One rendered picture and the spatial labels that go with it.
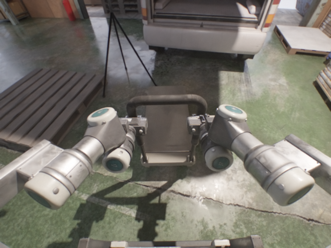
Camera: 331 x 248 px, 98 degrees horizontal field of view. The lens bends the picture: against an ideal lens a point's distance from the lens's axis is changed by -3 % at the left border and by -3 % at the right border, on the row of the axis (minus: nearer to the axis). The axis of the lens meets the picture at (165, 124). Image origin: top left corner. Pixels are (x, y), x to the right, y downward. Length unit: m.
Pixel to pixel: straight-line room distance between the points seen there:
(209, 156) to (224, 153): 0.04
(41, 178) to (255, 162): 0.43
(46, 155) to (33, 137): 1.34
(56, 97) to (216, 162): 1.85
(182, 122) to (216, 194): 0.60
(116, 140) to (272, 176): 0.38
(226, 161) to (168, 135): 0.76
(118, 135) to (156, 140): 0.72
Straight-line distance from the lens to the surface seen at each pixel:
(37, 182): 0.37
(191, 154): 1.01
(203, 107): 0.66
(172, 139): 1.16
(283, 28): 4.12
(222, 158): 0.47
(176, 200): 1.19
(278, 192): 0.36
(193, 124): 0.61
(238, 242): 0.76
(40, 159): 0.42
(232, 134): 0.42
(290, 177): 0.36
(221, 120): 0.44
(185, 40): 2.08
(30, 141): 1.74
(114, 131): 0.45
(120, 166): 0.49
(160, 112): 1.35
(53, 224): 1.41
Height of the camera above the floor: 1.16
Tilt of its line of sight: 50 degrees down
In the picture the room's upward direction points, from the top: 2 degrees counter-clockwise
